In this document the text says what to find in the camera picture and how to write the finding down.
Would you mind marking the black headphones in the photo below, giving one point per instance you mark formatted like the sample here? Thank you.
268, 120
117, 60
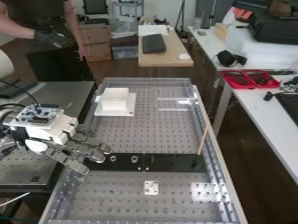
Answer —
227, 58

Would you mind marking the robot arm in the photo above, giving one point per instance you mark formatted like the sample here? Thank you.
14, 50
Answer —
17, 134

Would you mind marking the wooden desk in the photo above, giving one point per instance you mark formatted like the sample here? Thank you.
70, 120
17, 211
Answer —
172, 50

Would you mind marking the white desk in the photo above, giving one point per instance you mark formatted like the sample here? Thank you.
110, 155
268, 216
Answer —
266, 126
260, 50

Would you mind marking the black mouse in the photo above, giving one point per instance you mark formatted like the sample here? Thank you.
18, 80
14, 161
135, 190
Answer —
267, 96

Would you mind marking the white paper sheet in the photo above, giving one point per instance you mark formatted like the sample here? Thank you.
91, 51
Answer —
152, 30

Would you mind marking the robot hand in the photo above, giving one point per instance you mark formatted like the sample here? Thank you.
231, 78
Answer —
46, 128

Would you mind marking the smaller silver nut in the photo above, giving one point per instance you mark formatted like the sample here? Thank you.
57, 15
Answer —
113, 158

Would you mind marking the clear box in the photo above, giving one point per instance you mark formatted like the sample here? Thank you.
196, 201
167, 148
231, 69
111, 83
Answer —
214, 156

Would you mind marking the small white metal bracket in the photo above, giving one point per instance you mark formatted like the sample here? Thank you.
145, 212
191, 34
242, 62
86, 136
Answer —
150, 187

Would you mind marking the white mouse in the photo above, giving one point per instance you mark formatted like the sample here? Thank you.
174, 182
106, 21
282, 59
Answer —
183, 56

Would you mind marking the larger silver nut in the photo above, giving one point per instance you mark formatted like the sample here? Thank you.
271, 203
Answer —
134, 160

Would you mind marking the small white box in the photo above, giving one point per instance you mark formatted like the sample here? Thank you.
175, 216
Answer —
115, 100

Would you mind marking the black bag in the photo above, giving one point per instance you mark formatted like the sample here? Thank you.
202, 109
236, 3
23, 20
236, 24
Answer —
276, 28

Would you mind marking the thin stick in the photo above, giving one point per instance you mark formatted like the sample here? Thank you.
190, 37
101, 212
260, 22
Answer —
204, 135

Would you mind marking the red tray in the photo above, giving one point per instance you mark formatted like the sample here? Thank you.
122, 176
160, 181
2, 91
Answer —
264, 79
238, 80

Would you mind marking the black keyboard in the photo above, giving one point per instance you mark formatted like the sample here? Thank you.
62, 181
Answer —
290, 106
152, 43

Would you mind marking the person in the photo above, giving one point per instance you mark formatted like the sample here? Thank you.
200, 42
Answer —
19, 28

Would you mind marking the black plate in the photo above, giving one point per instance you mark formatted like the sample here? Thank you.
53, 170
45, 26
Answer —
172, 163

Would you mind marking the cardboard box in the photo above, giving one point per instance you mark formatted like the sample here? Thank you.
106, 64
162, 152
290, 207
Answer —
97, 41

